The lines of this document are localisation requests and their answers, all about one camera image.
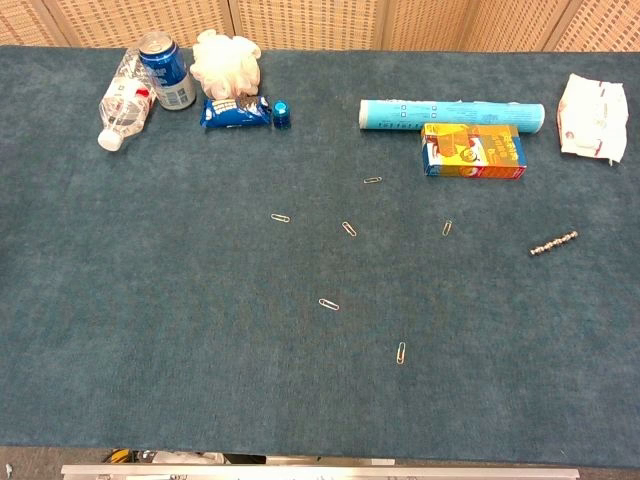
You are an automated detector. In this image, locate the metal beaded rod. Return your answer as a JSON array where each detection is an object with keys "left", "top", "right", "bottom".
[{"left": 529, "top": 230, "right": 579, "bottom": 257}]

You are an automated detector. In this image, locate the small blue bottle cap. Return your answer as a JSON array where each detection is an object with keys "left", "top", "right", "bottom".
[{"left": 271, "top": 100, "right": 292, "bottom": 131}]

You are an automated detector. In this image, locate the teal felt table cloth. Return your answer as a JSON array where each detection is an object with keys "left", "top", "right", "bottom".
[{"left": 0, "top": 45, "right": 640, "bottom": 460}]

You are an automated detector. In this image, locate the blue cookie packet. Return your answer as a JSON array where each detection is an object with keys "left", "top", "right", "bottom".
[{"left": 200, "top": 94, "right": 274, "bottom": 130}]

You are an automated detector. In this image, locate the orange yellow carton box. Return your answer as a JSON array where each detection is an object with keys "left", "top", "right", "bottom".
[{"left": 420, "top": 122, "right": 528, "bottom": 180}]

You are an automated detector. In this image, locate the light blue rolled tube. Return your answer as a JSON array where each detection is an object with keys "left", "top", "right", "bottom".
[{"left": 358, "top": 98, "right": 546, "bottom": 135}]

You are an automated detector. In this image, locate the white mesh bath sponge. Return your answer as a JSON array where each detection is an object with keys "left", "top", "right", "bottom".
[{"left": 189, "top": 29, "right": 262, "bottom": 100}]

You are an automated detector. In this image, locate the woven wicker folding screen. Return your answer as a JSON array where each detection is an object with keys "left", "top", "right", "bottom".
[{"left": 0, "top": 0, "right": 640, "bottom": 53}]

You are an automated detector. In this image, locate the blue soda can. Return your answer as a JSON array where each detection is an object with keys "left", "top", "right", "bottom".
[{"left": 138, "top": 30, "right": 197, "bottom": 111}]

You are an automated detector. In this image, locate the clear plastic water bottle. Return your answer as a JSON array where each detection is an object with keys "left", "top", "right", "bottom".
[{"left": 97, "top": 48, "right": 158, "bottom": 152}]

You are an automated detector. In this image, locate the white wet wipes pack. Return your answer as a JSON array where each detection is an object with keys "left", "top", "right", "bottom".
[{"left": 556, "top": 73, "right": 629, "bottom": 166}]

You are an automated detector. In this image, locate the aluminium profile rail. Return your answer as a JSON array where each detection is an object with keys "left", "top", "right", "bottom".
[{"left": 60, "top": 464, "right": 581, "bottom": 480}]

